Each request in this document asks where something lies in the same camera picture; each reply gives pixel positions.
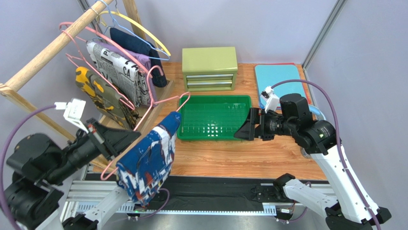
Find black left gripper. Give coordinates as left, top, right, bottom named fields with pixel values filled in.
left=46, top=115, right=143, bottom=183

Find pink wire hanger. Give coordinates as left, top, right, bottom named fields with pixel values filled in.
left=100, top=65, right=191, bottom=181

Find blue white patterned trousers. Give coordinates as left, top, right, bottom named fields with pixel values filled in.
left=116, top=112, right=181, bottom=206

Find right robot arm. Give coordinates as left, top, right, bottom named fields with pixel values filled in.
left=234, top=93, right=392, bottom=230

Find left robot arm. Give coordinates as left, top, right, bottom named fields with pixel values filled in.
left=4, top=118, right=141, bottom=230

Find camouflage trousers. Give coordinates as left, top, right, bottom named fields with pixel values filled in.
left=75, top=67, right=139, bottom=130

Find newspaper print trousers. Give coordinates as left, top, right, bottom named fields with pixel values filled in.
left=86, top=40, right=150, bottom=107

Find purple trousers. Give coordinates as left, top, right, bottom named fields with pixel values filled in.
left=100, top=42, right=159, bottom=108

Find pink hanger with newspaper trousers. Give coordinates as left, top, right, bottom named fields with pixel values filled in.
left=59, top=22, right=153, bottom=79

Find yellow hanger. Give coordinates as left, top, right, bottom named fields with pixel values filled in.
left=99, top=11, right=171, bottom=60

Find green plastic tray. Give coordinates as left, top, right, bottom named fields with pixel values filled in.
left=177, top=95, right=252, bottom=141

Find light blue cutting board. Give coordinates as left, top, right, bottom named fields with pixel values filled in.
left=254, top=64, right=312, bottom=104

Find light blue headphones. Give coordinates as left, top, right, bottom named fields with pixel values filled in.
left=309, top=104, right=326, bottom=120

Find green mini drawer chest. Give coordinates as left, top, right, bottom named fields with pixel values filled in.
left=181, top=46, right=238, bottom=92

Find dark blue jeans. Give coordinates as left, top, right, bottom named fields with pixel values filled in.
left=110, top=27, right=167, bottom=88

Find wooden clothes rack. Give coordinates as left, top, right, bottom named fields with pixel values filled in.
left=0, top=0, right=175, bottom=152

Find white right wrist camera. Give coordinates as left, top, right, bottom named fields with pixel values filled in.
left=260, top=86, right=280, bottom=112

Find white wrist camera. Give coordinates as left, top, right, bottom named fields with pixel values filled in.
left=260, top=86, right=280, bottom=112
left=54, top=98, right=89, bottom=134

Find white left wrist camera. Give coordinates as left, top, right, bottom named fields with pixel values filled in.
left=54, top=98, right=89, bottom=134

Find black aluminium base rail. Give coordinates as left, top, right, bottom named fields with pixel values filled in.
left=65, top=172, right=332, bottom=221

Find blue wire hanger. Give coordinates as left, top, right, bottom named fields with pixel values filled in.
left=101, top=0, right=168, bottom=60

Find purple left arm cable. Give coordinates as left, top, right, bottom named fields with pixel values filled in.
left=0, top=104, right=171, bottom=230

